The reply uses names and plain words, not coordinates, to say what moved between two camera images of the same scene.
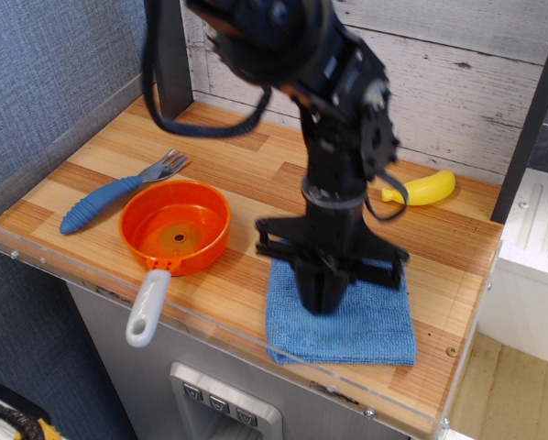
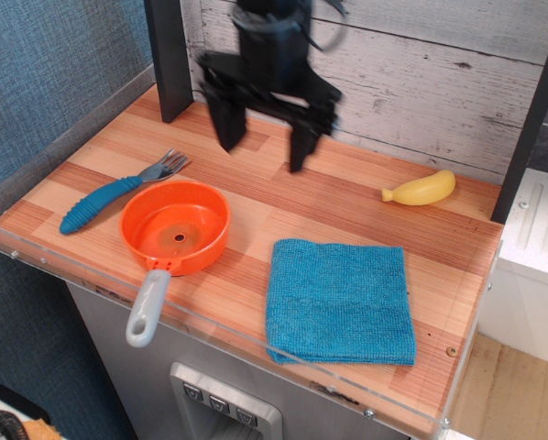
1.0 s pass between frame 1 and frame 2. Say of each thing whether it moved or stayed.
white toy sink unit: stayed
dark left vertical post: stayed
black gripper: moved
